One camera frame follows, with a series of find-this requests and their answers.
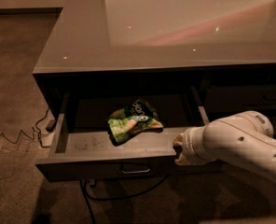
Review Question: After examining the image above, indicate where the grey drawer cabinet counter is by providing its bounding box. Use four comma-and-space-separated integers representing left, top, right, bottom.
32, 0, 276, 133

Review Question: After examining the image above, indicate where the green snack bag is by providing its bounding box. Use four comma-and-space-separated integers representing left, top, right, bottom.
107, 99, 164, 145

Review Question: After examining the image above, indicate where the thin black zigzag cable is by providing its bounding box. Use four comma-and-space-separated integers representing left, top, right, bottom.
0, 108, 57, 149

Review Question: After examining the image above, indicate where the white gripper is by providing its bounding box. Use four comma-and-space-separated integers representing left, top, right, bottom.
172, 126, 216, 166

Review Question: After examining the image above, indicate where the dark drawer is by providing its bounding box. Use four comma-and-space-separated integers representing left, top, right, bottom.
204, 85, 276, 114
35, 93, 222, 182

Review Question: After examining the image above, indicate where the thick black floor cable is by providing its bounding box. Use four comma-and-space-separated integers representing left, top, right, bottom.
79, 173, 171, 224

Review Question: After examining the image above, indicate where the black power adapter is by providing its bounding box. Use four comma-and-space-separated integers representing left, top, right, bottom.
46, 119, 56, 133

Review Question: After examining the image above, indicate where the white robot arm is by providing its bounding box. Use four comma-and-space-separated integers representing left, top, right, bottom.
173, 111, 276, 183

